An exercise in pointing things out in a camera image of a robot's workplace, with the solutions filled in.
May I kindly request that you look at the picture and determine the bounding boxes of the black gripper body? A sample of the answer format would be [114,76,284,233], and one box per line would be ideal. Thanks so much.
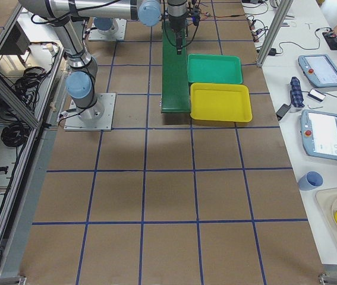
[166,11,201,51]

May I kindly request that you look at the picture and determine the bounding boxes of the green plastic tray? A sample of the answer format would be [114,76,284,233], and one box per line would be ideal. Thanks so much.
[187,54,243,84]

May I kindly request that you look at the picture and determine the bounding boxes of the green conveyor belt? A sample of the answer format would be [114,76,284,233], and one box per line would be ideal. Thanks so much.
[161,22,191,113]

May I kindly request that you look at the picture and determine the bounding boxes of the yellow plastic tray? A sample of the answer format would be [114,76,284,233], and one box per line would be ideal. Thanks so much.
[190,83,253,122]

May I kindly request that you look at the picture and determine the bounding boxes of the black power adapter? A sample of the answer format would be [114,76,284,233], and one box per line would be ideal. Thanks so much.
[276,104,291,121]

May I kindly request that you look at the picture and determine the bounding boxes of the folded blue plaid umbrella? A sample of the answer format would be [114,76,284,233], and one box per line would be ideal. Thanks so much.
[290,77,304,108]

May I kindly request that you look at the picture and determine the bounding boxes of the teach pendant far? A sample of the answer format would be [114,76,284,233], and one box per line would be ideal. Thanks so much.
[298,54,337,88]

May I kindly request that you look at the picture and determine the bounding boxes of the teach pendant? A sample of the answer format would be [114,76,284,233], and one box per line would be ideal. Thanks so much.
[300,110,337,160]
[298,54,337,88]

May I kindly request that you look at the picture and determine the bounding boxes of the teach pendant near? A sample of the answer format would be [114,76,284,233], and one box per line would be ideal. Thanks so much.
[300,110,337,160]

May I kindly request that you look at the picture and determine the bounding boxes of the blue plastic cup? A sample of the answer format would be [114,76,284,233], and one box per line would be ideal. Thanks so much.
[298,171,323,191]

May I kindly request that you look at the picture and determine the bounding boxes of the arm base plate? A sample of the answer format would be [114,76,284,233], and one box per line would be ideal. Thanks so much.
[64,93,116,131]
[88,17,127,42]

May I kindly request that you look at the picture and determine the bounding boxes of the aluminium frame post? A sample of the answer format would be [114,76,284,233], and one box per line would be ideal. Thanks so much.
[256,0,293,68]

